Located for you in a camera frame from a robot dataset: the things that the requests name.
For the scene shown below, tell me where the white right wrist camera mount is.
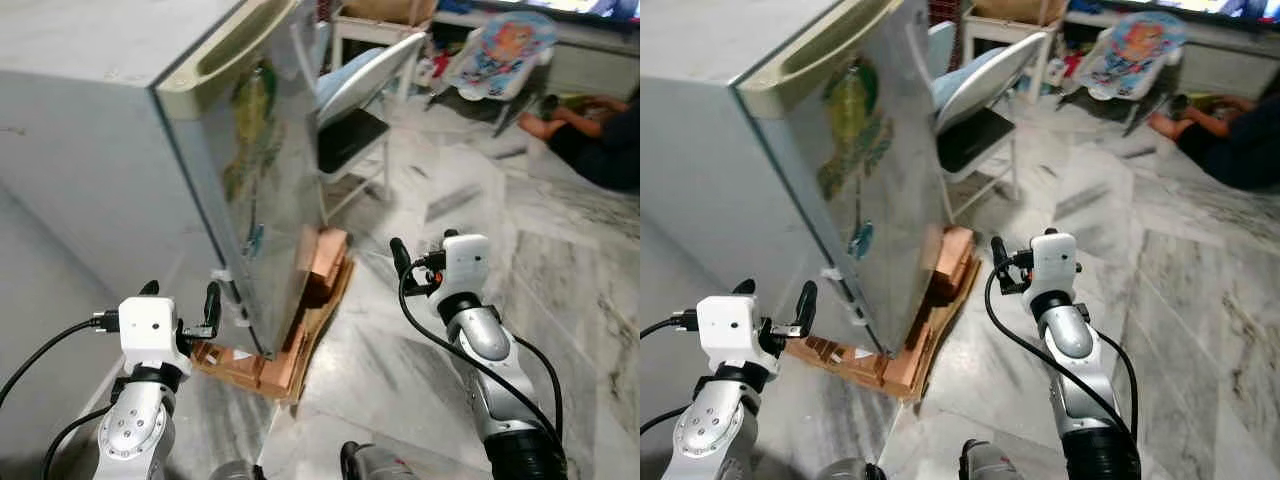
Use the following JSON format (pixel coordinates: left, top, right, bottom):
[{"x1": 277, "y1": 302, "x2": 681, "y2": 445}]
[
  {"x1": 1029, "y1": 232, "x2": 1080, "y2": 297},
  {"x1": 441, "y1": 234, "x2": 492, "y2": 302}
]

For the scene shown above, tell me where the grey right robot leg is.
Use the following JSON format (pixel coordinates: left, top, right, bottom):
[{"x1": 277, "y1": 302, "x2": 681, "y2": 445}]
[
  {"x1": 957, "y1": 438, "x2": 1033, "y2": 480},
  {"x1": 339, "y1": 440, "x2": 423, "y2": 480}
]

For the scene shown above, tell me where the grey left robot leg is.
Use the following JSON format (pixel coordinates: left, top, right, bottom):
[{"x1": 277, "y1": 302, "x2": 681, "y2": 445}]
[
  {"x1": 814, "y1": 457, "x2": 887, "y2": 480},
  {"x1": 208, "y1": 459, "x2": 267, "y2": 480}
]

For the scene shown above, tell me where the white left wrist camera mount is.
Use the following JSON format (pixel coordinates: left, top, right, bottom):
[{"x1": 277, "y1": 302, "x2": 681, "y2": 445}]
[
  {"x1": 117, "y1": 295, "x2": 182, "y2": 377},
  {"x1": 696, "y1": 294, "x2": 762, "y2": 377}
]

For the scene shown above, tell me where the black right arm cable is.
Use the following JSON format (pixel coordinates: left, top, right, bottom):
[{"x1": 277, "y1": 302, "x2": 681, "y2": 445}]
[
  {"x1": 984, "y1": 266, "x2": 1142, "y2": 441},
  {"x1": 397, "y1": 268, "x2": 564, "y2": 451}
]

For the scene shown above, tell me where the grey robot leg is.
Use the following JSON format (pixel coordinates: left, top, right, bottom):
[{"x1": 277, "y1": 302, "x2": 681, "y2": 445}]
[
  {"x1": 208, "y1": 459, "x2": 267, "y2": 480},
  {"x1": 339, "y1": 440, "x2": 423, "y2": 480},
  {"x1": 814, "y1": 457, "x2": 887, "y2": 480},
  {"x1": 957, "y1": 438, "x2": 1033, "y2": 480}
]

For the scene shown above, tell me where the person in dark clothes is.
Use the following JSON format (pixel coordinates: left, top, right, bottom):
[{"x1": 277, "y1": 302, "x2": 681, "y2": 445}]
[
  {"x1": 516, "y1": 93, "x2": 641, "y2": 194},
  {"x1": 1147, "y1": 93, "x2": 1280, "y2": 192}
]

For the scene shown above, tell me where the brown bag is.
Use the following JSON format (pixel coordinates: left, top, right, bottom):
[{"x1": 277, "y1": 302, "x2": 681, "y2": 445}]
[
  {"x1": 970, "y1": 0, "x2": 1067, "y2": 26},
  {"x1": 340, "y1": 0, "x2": 439, "y2": 27}
]

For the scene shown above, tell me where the black flat seat pad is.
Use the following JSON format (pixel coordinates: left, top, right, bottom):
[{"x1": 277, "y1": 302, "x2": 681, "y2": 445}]
[
  {"x1": 934, "y1": 106, "x2": 1017, "y2": 178},
  {"x1": 317, "y1": 107, "x2": 392, "y2": 178}
]

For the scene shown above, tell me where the grey small fridge body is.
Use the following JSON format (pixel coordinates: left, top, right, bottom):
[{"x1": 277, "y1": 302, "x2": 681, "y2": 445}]
[
  {"x1": 640, "y1": 0, "x2": 889, "y2": 351},
  {"x1": 0, "y1": 0, "x2": 253, "y2": 336}
]

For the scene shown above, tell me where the flat screen television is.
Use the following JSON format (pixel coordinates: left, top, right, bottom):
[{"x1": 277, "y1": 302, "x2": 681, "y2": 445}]
[
  {"x1": 1110, "y1": 0, "x2": 1280, "y2": 21},
  {"x1": 480, "y1": 0, "x2": 641, "y2": 23}
]

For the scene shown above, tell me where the green fridge door sticker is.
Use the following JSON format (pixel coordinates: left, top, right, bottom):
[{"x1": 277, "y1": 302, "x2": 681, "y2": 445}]
[
  {"x1": 817, "y1": 55, "x2": 896, "y2": 201},
  {"x1": 222, "y1": 60, "x2": 283, "y2": 203}
]

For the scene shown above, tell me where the white plastic chair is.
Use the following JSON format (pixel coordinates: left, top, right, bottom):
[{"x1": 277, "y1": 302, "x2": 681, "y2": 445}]
[
  {"x1": 314, "y1": 30, "x2": 427, "y2": 223},
  {"x1": 929, "y1": 22, "x2": 1052, "y2": 218}
]

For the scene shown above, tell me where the orange brick fridge stand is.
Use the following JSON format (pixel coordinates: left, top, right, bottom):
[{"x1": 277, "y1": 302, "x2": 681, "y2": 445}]
[
  {"x1": 784, "y1": 224, "x2": 987, "y2": 403},
  {"x1": 188, "y1": 227, "x2": 357, "y2": 406}
]

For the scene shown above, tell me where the colourful baby bouncer seat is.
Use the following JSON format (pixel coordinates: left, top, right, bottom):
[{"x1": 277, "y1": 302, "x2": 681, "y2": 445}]
[
  {"x1": 430, "y1": 10, "x2": 561, "y2": 137},
  {"x1": 1058, "y1": 10, "x2": 1191, "y2": 133}
]

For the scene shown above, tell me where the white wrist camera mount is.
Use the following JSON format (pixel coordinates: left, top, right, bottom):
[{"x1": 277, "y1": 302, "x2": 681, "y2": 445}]
[
  {"x1": 441, "y1": 234, "x2": 492, "y2": 302},
  {"x1": 117, "y1": 295, "x2": 182, "y2": 377},
  {"x1": 1029, "y1": 232, "x2": 1080, "y2": 297},
  {"x1": 696, "y1": 294, "x2": 762, "y2": 377}
]

